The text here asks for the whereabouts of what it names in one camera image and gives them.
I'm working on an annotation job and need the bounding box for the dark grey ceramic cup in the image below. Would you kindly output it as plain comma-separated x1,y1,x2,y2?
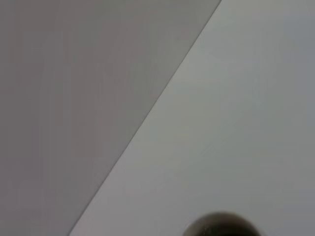
182,210,264,236

